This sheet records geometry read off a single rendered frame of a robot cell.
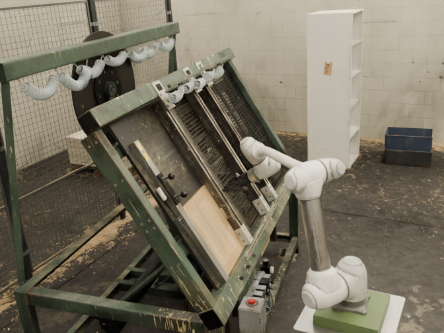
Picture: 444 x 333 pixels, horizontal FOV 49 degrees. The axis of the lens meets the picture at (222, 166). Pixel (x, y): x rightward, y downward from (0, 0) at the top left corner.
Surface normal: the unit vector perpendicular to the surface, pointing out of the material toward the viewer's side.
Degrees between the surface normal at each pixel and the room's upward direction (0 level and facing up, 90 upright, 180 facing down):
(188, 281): 90
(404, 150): 91
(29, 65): 90
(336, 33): 90
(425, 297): 0
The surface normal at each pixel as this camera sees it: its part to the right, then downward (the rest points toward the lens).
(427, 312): -0.07, -0.94
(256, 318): -0.33, 0.35
